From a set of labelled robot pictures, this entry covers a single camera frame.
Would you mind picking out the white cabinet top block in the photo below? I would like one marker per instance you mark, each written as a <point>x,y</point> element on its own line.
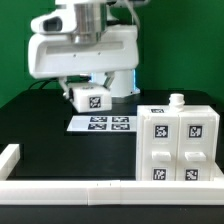
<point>90,97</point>

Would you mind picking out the white U-shaped boundary frame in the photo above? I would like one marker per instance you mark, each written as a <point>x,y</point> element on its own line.
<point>104,192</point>

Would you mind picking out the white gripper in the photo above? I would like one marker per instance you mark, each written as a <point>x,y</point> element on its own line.
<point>70,43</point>

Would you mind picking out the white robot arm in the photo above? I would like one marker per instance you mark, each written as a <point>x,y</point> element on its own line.
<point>118,12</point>

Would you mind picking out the white cabinet body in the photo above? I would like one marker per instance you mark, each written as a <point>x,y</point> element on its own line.
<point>178,106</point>

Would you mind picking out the white marker base plate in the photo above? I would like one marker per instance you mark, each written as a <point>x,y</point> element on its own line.
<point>102,124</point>

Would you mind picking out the white cabinet door panel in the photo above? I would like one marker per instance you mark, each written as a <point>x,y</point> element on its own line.
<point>157,146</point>

